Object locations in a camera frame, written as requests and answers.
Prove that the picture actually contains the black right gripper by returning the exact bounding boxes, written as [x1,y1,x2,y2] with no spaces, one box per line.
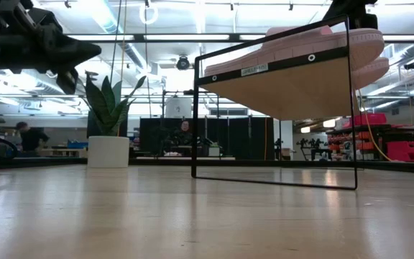
[323,0,380,30]

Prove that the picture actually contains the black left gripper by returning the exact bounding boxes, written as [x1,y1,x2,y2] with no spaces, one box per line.
[19,14,102,95]

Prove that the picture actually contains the pink rubber slide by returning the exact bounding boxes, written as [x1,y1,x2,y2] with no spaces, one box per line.
[203,25,386,77]
[350,56,390,90]

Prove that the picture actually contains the white shelf label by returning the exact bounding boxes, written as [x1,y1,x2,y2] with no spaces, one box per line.
[240,63,269,77]

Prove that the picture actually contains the green snake plant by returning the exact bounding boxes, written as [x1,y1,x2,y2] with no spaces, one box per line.
[79,71,147,137]

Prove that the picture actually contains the black overhead beam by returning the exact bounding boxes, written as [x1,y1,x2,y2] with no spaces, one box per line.
[66,32,414,44]

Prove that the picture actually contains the blue box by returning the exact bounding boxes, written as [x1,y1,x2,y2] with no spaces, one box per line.
[66,140,88,150]

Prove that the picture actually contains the person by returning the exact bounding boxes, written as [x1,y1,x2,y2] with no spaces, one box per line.
[15,121,50,156]
[175,120,195,145]

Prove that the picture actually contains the white plant pot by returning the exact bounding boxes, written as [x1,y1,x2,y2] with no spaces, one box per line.
[87,135,130,169]

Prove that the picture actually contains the round black ceiling lamp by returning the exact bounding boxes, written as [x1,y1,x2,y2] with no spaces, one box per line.
[175,55,191,71]

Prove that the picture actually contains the white box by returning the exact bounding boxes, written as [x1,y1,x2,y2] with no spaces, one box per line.
[165,96,193,119]

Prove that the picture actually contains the red storage bin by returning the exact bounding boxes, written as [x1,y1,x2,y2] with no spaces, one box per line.
[354,112,387,127]

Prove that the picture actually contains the background black robot arms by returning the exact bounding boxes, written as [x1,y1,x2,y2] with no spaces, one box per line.
[295,137,334,162]

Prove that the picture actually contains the rack with red bins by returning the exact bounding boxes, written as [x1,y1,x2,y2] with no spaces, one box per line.
[326,124,384,162]

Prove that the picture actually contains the white pillar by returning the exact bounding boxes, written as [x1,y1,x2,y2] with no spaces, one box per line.
[274,120,294,160]

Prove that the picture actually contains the red crate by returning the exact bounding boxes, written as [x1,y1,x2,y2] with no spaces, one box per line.
[386,140,414,163]

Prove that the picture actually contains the black partition screen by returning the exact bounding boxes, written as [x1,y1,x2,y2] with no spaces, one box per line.
[139,117,275,161]

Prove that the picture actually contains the thin black hanging cable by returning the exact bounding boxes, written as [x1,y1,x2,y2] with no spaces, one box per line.
[110,0,122,86]

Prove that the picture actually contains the white ring light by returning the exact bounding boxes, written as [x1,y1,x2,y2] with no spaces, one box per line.
[138,2,160,26]

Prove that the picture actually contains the wooden shelf with black frame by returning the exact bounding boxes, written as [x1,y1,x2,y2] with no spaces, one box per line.
[190,14,364,191]

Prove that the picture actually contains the black metal table frame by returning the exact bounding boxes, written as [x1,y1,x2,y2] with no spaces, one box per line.
[0,156,414,176]

